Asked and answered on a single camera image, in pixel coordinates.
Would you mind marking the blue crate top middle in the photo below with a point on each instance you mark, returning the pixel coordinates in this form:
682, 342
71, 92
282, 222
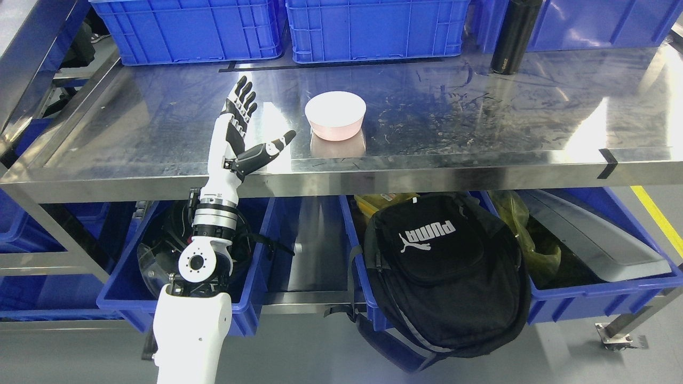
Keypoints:
356, 31

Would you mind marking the steel shelf frame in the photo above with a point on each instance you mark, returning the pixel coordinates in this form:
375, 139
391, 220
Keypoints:
567, 119

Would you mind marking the grey plastic panel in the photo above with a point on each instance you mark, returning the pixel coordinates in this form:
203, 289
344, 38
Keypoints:
611, 253

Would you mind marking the pink ikea bowl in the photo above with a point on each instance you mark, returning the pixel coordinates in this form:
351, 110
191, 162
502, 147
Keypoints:
335, 115

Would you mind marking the blue crate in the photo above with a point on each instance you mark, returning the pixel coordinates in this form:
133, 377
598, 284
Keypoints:
175, 32
586, 25
356, 31

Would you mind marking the blue bin lower left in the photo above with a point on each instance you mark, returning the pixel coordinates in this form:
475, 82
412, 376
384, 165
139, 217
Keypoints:
126, 291

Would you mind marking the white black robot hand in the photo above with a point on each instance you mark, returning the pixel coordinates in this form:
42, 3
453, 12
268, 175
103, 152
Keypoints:
229, 161

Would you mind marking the black puma backpack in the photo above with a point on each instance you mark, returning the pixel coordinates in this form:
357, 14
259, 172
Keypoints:
448, 275

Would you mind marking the blue bin under backpack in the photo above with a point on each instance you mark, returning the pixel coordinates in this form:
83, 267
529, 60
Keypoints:
362, 309

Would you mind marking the blue bin lower right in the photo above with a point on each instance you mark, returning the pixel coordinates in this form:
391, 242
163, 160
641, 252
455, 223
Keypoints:
576, 292

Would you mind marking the black thermos bottle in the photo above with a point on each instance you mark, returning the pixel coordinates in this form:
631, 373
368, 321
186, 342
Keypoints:
513, 38

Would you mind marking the yellow plastic bag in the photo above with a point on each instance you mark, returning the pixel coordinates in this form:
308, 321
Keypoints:
541, 253

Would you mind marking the blue crate top right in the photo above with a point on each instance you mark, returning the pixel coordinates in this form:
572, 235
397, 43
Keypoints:
586, 25

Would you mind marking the blue crate top left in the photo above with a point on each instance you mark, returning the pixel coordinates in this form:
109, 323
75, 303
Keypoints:
175, 32

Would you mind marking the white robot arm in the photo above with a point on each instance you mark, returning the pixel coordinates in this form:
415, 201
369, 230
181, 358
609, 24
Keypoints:
194, 309

